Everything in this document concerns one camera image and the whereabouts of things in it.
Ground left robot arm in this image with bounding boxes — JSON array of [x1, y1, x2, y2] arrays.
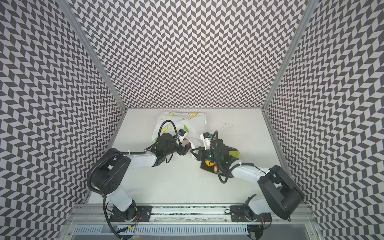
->
[[87, 133, 192, 221]]

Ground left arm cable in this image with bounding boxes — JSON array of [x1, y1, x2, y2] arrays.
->
[[86, 119, 182, 239]]

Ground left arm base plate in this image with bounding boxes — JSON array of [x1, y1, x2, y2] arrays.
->
[[109, 205, 153, 223]]

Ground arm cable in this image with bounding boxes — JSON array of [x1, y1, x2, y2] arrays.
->
[[86, 119, 182, 239], [209, 130, 256, 184]]

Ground aluminium front rail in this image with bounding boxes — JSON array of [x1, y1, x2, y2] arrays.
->
[[67, 204, 317, 225]]

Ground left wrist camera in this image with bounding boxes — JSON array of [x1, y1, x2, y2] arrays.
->
[[178, 129, 187, 137]]

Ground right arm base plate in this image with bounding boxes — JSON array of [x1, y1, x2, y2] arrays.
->
[[226, 205, 272, 223]]

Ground black square tray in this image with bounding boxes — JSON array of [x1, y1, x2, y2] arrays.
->
[[200, 146, 240, 176]]

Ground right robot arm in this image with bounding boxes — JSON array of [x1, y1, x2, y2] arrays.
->
[[191, 139, 304, 221]]

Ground white plastic bag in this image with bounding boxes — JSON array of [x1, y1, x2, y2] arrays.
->
[[151, 111, 208, 149]]

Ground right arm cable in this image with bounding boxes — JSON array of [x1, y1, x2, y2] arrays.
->
[[209, 130, 256, 184]]

